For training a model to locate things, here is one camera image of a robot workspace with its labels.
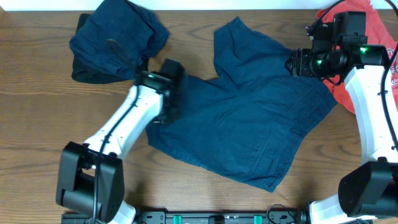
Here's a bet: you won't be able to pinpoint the navy blue shorts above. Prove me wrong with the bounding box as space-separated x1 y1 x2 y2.
146 18 336 192
70 0 169 80

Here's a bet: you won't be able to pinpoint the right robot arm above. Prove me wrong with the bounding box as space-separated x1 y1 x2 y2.
294 11 397 223

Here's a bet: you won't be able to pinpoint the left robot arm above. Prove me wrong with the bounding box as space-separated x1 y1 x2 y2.
55 52 328 223

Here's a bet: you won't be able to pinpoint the red printed t-shirt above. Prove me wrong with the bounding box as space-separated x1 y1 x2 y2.
322 0 397 114

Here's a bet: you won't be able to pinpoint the folded navy blue shorts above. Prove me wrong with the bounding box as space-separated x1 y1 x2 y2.
70 0 169 80

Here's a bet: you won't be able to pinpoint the folded black garment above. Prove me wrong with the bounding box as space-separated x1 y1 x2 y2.
72 14 149 84

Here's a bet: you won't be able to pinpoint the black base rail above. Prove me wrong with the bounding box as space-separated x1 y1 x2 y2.
61 210 312 224

